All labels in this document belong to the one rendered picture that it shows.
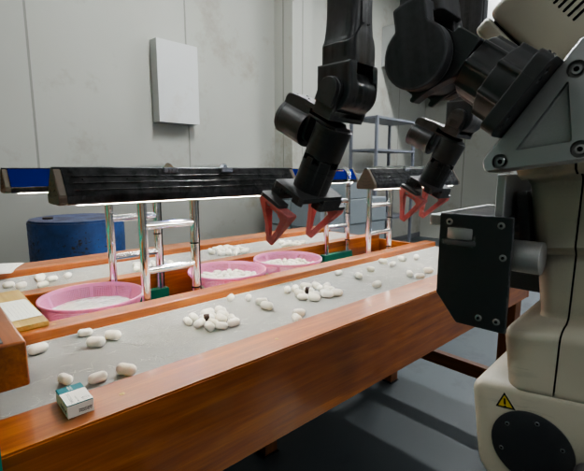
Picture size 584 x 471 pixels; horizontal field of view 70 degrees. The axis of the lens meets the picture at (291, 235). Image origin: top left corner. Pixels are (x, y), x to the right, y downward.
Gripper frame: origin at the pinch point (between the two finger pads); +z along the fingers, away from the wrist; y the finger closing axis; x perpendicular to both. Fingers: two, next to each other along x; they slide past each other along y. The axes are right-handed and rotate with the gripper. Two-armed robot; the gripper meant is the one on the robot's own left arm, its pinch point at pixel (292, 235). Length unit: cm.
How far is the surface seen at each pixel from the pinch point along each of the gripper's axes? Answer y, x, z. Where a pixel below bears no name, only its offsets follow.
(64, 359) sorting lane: 26, -21, 40
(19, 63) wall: -34, -283, 54
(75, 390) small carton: 31.2, -3.3, 25.4
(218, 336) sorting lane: -1.9, -10.0, 33.9
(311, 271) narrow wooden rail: -56, -28, 41
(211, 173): -10.1, -37.1, 7.4
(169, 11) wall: -146, -310, 2
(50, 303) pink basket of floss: 16, -57, 57
